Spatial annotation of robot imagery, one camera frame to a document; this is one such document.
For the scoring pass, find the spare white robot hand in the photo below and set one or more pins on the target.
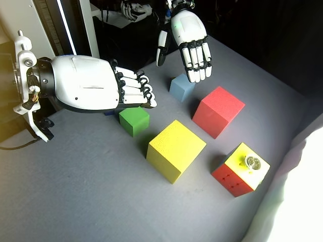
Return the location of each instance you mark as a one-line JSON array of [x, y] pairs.
[[135, 10]]

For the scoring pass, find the light blue block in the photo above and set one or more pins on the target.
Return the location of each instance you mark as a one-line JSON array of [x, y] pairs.
[[180, 88]]

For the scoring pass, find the green block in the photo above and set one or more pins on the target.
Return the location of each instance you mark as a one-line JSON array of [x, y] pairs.
[[133, 121]]

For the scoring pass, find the large red block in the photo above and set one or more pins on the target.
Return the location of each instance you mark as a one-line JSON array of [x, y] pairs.
[[217, 108]]

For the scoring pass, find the small dark blue block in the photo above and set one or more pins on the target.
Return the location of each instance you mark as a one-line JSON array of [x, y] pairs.
[[109, 113]]

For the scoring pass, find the large yellow block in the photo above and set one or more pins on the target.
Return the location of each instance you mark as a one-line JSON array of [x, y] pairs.
[[174, 148]]

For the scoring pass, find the small white patterned bowl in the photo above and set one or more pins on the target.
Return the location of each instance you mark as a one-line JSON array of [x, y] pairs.
[[252, 162]]

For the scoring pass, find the colourful puzzle cube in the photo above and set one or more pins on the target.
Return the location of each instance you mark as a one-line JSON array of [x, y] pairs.
[[234, 176]]

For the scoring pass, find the grey table cloth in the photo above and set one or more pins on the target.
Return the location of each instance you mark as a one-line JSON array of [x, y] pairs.
[[101, 201]]

